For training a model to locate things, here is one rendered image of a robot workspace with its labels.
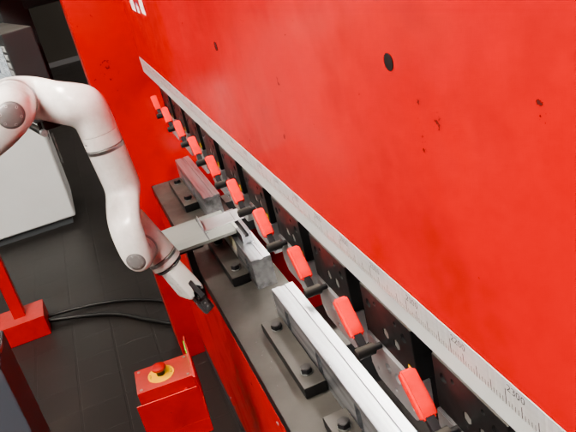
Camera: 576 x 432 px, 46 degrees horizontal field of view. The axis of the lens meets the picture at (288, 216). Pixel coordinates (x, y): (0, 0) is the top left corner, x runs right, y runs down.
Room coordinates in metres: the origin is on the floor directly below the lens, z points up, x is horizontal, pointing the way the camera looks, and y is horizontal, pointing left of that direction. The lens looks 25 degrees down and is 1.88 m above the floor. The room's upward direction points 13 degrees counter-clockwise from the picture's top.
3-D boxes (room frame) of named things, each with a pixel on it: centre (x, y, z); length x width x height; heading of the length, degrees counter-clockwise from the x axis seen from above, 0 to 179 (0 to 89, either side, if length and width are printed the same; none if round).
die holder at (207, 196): (2.46, 0.31, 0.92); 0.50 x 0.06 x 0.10; 15
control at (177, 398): (1.49, 0.41, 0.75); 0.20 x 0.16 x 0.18; 11
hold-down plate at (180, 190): (2.50, 0.38, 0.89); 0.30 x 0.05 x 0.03; 15
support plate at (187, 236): (1.89, 0.31, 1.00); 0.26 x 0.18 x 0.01; 105
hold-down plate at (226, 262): (1.88, 0.21, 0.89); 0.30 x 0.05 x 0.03; 15
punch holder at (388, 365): (0.80, -0.14, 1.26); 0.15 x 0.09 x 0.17; 15
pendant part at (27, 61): (2.95, 0.95, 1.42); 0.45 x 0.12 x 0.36; 29
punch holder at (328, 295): (0.99, -0.08, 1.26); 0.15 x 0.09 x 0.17; 15
